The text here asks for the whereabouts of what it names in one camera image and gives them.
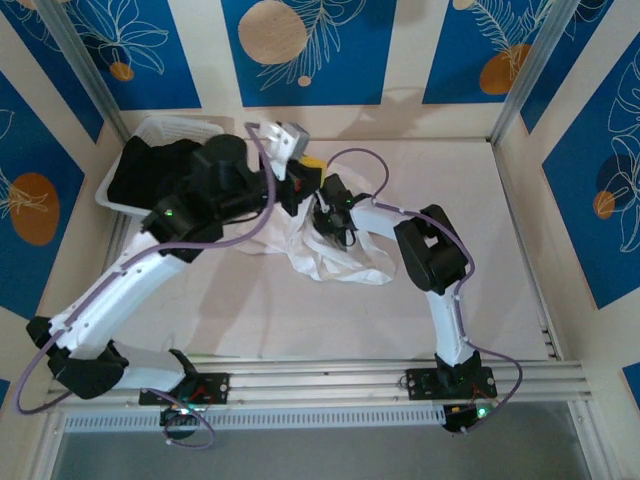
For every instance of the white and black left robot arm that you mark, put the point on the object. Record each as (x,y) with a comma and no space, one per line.
(115,295)

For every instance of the white plastic laundry basket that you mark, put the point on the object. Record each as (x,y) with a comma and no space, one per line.
(112,192)

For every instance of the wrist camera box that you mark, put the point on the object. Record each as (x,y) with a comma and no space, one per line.
(287,140)
(325,205)

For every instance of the aluminium side rail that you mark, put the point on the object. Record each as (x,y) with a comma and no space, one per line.
(117,240)
(550,345)

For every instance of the black garment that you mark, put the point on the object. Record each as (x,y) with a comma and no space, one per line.
(140,170)

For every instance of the aluminium corner post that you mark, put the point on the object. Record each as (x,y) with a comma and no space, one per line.
(530,65)
(85,65)

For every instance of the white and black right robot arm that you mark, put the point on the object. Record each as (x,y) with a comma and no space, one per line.
(445,325)

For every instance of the white table cover sheet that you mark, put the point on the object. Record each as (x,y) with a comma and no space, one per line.
(325,320)

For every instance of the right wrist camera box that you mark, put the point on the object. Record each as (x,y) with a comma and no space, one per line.
(325,205)

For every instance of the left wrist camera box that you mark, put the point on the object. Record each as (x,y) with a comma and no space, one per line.
(287,140)

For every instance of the aluminium front rail frame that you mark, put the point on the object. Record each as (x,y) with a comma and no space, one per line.
(325,385)

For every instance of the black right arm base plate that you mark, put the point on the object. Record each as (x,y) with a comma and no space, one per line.
(417,385)

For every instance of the white t-shirt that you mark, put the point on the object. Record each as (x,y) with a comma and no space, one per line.
(345,265)

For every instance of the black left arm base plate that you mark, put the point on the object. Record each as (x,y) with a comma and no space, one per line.
(220,387)

